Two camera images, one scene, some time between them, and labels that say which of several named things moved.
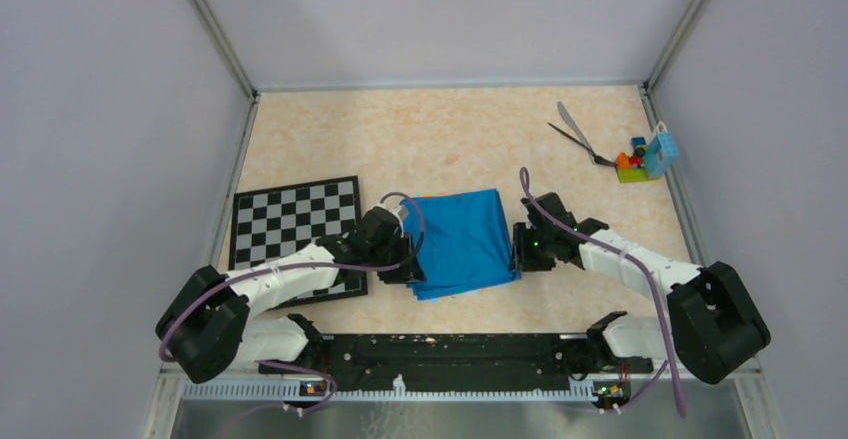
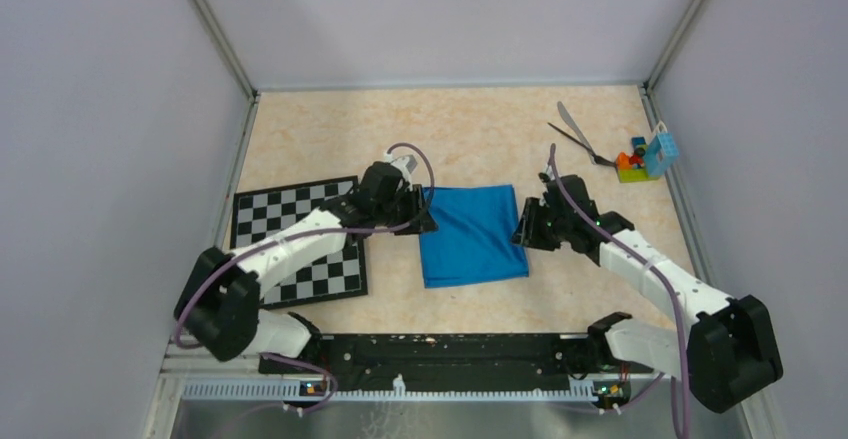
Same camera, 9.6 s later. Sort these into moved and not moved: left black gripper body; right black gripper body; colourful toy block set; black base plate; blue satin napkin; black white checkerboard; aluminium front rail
Moved: left black gripper body; right black gripper body; blue satin napkin
Not moved: colourful toy block set; aluminium front rail; black white checkerboard; black base plate
